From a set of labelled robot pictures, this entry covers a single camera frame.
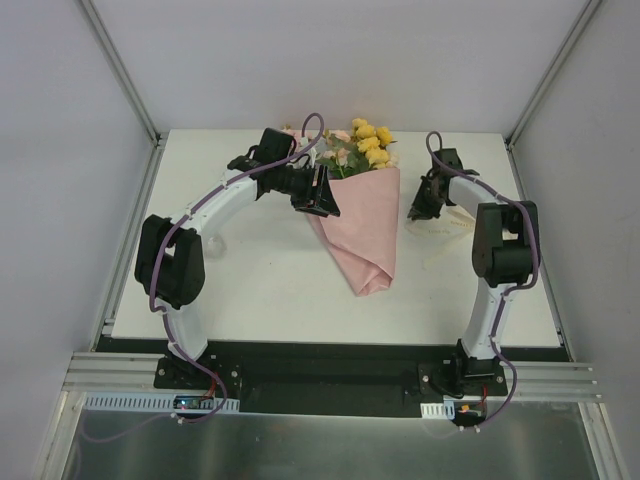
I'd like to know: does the left aluminium frame post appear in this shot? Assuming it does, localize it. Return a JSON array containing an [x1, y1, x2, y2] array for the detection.
[[76, 0, 163, 146]]

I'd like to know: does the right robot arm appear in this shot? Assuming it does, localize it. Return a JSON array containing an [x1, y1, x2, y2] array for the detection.
[[407, 148, 540, 398]]

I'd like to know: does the peach flower bunch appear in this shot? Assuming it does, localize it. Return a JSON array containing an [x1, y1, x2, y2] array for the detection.
[[319, 129, 359, 179]]

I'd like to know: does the right aluminium frame post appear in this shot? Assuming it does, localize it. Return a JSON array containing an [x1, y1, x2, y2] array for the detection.
[[505, 0, 604, 152]]

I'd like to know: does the cream ribbon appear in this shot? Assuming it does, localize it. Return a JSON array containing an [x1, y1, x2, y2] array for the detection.
[[405, 207, 475, 269]]

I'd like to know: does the pink and purple wrapping paper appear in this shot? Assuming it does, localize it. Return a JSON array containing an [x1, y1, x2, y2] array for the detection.
[[308, 167, 400, 297]]

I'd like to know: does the pink flower stem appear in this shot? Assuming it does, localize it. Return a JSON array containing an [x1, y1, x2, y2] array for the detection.
[[282, 125, 318, 169]]

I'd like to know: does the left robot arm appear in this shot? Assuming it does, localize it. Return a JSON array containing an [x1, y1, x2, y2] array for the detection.
[[134, 128, 340, 389]]

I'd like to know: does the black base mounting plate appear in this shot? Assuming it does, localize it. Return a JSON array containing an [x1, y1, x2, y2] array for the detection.
[[94, 335, 574, 419]]

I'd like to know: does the clear glass vase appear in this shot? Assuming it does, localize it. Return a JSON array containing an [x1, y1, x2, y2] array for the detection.
[[203, 233, 227, 262]]

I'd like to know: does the aluminium front rail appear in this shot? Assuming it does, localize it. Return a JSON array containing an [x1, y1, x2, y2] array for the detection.
[[62, 349, 169, 394]]

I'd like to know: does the aluminium frame post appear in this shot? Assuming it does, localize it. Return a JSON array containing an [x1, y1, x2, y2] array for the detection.
[[76, 0, 163, 146], [505, 0, 604, 152]]

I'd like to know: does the yellow flower bunch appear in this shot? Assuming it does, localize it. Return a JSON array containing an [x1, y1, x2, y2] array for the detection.
[[351, 118, 397, 173]]

